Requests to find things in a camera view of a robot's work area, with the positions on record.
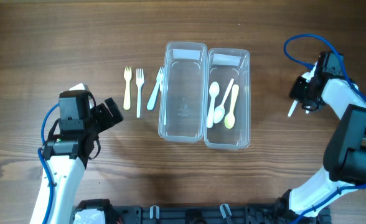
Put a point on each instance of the light blue plastic fork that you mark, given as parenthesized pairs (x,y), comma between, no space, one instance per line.
(152,100)

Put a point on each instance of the white plastic fork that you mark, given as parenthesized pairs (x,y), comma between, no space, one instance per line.
(162,92)
(139,84)

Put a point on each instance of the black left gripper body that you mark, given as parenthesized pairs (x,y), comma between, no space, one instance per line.
(101,117)

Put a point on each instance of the yellow plastic fork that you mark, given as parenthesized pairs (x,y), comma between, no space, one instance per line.
(127,93)

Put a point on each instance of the clear plastic container right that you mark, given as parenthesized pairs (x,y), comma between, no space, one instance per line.
(223,65)

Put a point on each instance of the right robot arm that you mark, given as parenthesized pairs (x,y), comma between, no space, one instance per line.
(344,162)

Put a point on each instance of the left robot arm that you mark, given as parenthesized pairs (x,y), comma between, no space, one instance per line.
(66,150)

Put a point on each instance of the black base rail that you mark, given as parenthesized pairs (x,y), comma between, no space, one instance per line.
(102,211)

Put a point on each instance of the clear plastic container left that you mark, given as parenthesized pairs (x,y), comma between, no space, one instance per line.
(185,67)

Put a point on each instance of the yellow plastic spoon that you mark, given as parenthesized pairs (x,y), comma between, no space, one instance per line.
(229,120)

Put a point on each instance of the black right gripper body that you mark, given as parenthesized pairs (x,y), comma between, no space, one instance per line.
(299,92)

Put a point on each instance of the white plastic spoon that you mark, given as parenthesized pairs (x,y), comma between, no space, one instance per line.
(220,109)
(292,108)
(214,90)

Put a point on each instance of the clear plastic container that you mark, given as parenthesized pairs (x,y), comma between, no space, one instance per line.
(223,65)
(185,67)

